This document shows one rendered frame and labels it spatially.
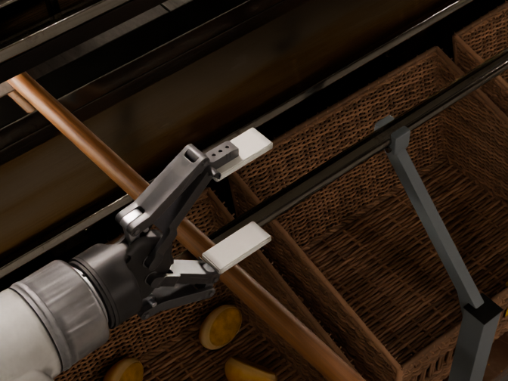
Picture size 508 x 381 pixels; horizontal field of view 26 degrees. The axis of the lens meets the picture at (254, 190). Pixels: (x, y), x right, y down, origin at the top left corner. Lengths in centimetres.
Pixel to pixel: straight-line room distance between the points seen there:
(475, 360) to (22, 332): 97
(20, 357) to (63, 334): 4
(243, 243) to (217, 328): 90
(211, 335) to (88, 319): 106
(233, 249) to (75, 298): 22
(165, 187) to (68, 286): 12
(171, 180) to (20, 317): 18
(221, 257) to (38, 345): 25
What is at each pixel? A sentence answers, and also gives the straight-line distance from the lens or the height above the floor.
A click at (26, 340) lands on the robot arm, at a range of 96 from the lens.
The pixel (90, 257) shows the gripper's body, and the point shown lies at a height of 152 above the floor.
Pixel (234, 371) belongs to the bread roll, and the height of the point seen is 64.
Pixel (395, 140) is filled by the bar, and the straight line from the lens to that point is 162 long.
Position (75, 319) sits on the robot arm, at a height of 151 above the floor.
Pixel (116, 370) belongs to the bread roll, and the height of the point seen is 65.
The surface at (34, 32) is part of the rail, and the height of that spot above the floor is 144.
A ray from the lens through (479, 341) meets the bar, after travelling 173.
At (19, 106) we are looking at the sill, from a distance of 167.
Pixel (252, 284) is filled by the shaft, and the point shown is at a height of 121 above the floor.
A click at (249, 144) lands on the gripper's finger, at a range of 104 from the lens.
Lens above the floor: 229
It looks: 47 degrees down
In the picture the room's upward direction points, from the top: straight up
